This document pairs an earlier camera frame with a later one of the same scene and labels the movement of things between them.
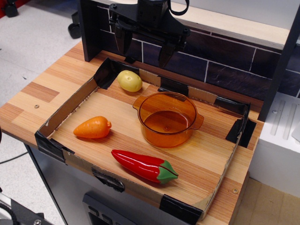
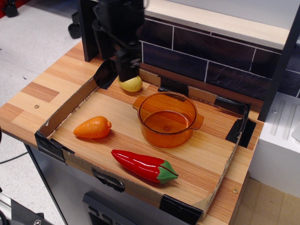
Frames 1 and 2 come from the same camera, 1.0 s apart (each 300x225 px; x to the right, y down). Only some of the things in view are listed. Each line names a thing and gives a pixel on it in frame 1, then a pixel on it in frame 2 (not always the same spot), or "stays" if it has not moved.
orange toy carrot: x=96 y=127 stays
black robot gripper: x=150 y=18 → x=118 y=25
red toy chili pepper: x=158 y=169 stays
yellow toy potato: x=130 y=81 stays
